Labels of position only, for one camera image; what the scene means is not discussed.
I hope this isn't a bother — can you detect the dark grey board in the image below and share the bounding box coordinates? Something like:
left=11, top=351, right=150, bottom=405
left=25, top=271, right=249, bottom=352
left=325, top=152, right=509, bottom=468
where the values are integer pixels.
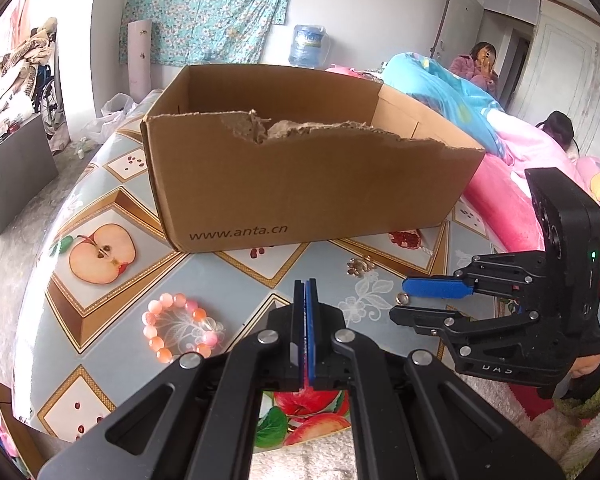
left=0, top=112, right=60, bottom=237

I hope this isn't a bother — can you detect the teal floral curtain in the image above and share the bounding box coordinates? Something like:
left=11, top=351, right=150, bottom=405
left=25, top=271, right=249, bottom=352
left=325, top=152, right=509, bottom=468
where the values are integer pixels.
left=120, top=0, right=296, bottom=66

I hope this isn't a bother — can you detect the orange pink bead bracelet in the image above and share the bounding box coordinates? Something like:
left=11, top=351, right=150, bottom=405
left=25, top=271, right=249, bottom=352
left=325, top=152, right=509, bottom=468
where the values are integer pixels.
left=141, top=292, right=223, bottom=365

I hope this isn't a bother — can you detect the white wardrobe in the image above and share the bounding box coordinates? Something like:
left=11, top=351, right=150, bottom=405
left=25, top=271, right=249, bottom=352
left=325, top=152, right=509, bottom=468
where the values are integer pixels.
left=510, top=0, right=600, bottom=161

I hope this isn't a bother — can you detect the blue blanket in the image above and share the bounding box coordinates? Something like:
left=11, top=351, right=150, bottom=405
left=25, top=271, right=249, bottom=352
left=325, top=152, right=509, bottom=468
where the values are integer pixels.
left=382, top=51, right=516, bottom=166

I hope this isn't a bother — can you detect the grey door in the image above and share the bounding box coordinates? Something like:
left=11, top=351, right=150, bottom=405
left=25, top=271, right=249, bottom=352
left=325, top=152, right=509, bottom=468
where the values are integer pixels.
left=430, top=0, right=486, bottom=61

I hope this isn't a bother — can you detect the blue water jug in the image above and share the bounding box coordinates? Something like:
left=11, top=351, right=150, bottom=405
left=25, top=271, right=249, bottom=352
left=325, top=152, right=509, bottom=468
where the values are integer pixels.
left=287, top=24, right=329, bottom=68

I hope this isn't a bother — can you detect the pink blanket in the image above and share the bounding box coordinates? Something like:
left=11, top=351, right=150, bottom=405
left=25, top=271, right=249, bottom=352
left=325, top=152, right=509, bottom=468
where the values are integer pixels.
left=325, top=64, right=600, bottom=323

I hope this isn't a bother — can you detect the white rolled sheet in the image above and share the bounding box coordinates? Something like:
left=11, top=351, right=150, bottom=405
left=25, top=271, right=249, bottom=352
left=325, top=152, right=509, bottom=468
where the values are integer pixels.
left=127, top=19, right=153, bottom=106

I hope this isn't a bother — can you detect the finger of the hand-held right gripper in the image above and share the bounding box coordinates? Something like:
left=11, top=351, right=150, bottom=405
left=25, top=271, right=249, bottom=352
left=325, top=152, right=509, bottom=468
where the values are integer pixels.
left=389, top=305, right=541, bottom=356
left=401, top=251, right=551, bottom=306

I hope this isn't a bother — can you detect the fruit print tablecloth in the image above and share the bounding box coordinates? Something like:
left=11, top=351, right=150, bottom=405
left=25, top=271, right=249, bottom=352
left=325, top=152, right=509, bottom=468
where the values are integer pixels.
left=12, top=87, right=511, bottom=456

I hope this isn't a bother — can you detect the gold earring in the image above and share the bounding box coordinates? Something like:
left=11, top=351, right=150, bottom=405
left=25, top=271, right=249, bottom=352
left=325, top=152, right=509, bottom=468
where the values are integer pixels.
left=346, top=257, right=377, bottom=277

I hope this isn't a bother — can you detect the wheelchair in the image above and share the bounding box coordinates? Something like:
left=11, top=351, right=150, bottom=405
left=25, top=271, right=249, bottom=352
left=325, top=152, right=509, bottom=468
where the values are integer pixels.
left=30, top=62, right=63, bottom=121

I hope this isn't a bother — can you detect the person's right hand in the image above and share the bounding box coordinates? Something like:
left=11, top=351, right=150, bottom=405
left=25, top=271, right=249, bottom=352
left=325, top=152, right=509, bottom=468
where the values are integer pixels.
left=571, top=352, right=600, bottom=382

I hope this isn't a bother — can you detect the pile of clothes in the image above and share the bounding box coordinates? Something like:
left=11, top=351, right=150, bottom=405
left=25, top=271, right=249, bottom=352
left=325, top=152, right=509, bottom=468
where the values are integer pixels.
left=0, top=16, right=61, bottom=96

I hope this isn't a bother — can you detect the brown cardboard box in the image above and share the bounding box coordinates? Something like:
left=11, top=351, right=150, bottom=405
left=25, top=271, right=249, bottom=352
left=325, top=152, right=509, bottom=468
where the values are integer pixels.
left=140, top=63, right=486, bottom=253

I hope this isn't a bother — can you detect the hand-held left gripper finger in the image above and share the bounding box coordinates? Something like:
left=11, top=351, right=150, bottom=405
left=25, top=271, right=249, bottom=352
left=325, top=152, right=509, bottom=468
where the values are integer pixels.
left=37, top=279, right=308, bottom=480
left=306, top=279, right=566, bottom=480

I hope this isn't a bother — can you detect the white plastic bag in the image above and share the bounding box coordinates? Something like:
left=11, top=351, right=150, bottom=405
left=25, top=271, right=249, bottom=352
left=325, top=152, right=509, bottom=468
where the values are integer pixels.
left=82, top=92, right=136, bottom=146

